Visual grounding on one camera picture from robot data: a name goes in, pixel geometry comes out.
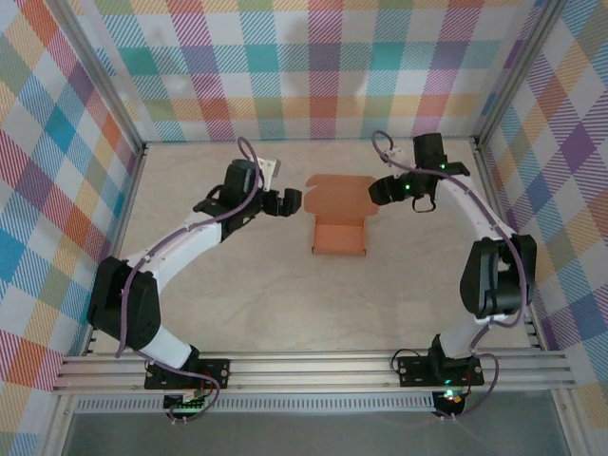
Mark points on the long aluminium mounting rail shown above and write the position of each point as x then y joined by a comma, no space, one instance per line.
309,370

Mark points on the aluminium frame post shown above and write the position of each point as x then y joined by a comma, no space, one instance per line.
518,71
100,71

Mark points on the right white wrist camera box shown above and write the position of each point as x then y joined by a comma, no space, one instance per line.
394,154

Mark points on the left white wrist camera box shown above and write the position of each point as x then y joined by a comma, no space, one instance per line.
268,170

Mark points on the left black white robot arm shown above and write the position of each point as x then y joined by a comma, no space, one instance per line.
123,304

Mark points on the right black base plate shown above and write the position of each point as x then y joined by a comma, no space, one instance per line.
411,373

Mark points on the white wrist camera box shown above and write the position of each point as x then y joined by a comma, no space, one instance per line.
394,154
268,170

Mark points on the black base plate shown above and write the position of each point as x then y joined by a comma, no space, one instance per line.
219,373
411,373

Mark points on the aluminium table side rail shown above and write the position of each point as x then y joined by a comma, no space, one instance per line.
489,190
134,183

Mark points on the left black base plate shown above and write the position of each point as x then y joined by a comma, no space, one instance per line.
219,373

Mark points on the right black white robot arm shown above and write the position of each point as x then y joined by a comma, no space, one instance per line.
499,280

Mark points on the grey metal panel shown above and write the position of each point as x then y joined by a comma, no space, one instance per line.
309,434

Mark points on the orange paper box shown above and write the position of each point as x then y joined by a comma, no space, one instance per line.
339,237

